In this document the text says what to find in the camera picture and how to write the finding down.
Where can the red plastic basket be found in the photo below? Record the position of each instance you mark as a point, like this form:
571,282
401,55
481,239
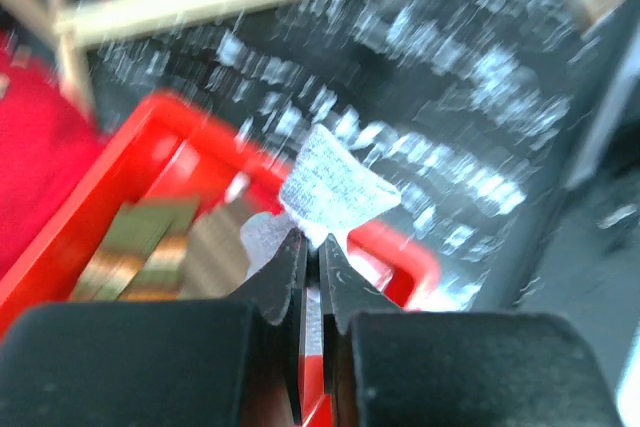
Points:
168,148

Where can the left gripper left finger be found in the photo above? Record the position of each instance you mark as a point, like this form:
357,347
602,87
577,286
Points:
234,361

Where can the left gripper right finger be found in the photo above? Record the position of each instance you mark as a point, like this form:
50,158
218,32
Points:
385,366

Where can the olive green sock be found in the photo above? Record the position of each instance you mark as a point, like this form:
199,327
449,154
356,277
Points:
141,255

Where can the brown striped sock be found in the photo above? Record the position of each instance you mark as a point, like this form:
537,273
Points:
216,261

